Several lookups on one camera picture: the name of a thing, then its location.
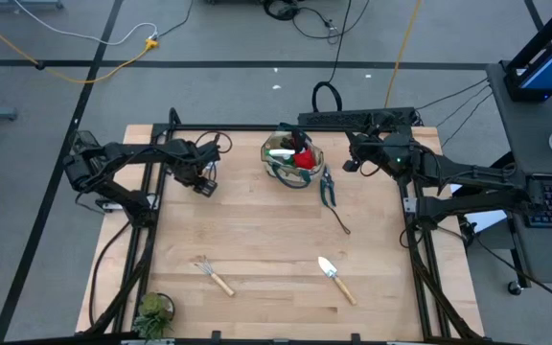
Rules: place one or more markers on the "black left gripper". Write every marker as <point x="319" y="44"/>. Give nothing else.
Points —
<point x="194" y="167"/>

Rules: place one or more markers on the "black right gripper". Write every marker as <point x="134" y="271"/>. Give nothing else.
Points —
<point x="374" y="151"/>

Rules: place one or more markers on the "green-headed hammer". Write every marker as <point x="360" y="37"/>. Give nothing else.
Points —
<point x="326" y="189"/>

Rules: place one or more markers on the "red and black gardening glove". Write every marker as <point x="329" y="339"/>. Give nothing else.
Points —
<point x="305" y="159"/>

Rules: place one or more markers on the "beige green gardening tool bag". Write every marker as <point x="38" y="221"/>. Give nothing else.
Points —
<point x="285" y="176"/>

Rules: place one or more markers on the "white marker with green cap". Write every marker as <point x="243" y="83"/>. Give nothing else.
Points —
<point x="281" y="152"/>

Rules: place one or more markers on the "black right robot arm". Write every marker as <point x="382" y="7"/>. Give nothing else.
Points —
<point x="472" y="172"/>

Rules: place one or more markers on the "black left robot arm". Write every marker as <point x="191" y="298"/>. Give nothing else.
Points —
<point x="122" y="152"/>

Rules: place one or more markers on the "black perforated power box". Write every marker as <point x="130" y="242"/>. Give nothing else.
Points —
<point x="343" y="117"/>

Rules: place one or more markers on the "black mesh power supply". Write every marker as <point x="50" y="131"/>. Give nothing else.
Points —
<point x="84" y="140"/>

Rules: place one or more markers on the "white paper sheet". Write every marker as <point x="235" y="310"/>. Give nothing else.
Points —
<point x="487" y="221"/>

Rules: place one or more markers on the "potted green succulent plant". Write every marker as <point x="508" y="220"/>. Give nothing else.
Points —
<point x="152" y="314"/>

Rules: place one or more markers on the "grey side desk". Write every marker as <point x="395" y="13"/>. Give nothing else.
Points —
<point x="530" y="139"/>

